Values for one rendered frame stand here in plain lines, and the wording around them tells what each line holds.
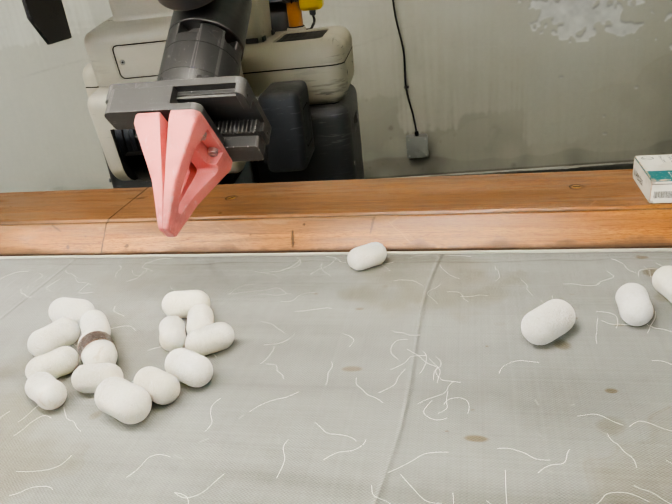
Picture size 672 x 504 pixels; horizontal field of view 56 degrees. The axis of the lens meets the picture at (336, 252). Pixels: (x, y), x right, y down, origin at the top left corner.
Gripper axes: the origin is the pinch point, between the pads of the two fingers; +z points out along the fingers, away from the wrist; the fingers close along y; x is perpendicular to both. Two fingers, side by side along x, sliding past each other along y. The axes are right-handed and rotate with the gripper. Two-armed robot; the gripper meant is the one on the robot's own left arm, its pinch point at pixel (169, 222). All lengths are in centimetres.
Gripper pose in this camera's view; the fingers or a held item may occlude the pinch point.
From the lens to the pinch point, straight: 43.9
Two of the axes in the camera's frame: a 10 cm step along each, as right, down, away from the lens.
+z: -0.9, 9.2, -3.8
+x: 2.0, 3.9, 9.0
